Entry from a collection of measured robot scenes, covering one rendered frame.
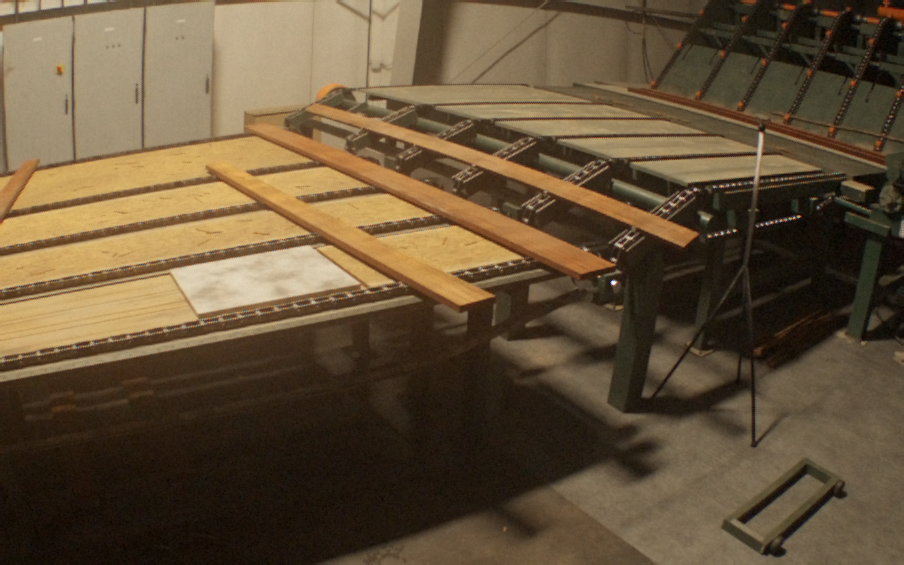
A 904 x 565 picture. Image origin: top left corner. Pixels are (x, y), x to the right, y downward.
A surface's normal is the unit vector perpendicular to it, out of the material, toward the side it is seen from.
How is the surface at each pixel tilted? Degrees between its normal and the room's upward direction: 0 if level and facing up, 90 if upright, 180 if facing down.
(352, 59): 90
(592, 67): 89
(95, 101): 90
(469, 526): 0
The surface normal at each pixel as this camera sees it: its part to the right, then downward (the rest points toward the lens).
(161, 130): 0.53, 0.31
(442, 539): 0.04, -0.94
